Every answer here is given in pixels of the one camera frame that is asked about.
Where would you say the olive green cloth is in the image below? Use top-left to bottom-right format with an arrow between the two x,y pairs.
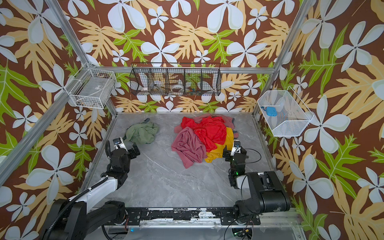
123,118 -> 159,145

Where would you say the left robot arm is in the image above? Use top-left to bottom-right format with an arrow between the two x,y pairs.
40,139 -> 140,240

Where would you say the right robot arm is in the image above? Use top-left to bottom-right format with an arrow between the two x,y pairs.
223,147 -> 291,224

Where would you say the yellow cloth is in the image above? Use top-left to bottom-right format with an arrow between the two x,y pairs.
205,127 -> 235,163

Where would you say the red cloth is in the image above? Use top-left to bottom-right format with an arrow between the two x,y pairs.
181,116 -> 227,152

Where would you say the dusty pink cloth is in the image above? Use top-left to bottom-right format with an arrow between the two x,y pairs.
171,127 -> 207,169

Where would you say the blue object in basket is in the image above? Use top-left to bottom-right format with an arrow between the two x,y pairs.
261,106 -> 278,117

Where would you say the white mesh basket right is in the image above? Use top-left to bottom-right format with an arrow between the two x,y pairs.
258,88 -> 315,138

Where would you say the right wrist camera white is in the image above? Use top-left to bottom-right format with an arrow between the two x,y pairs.
231,141 -> 242,156

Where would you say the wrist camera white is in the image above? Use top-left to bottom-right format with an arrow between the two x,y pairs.
113,137 -> 127,151
231,141 -> 242,156

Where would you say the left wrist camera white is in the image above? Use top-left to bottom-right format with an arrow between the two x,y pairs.
113,137 -> 127,151

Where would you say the black mounting rail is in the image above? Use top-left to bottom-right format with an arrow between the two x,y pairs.
115,207 -> 261,227

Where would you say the white wire basket left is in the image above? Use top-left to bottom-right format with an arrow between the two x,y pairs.
66,64 -> 117,109

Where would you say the black wire basket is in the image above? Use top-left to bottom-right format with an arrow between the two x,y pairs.
129,62 -> 222,96

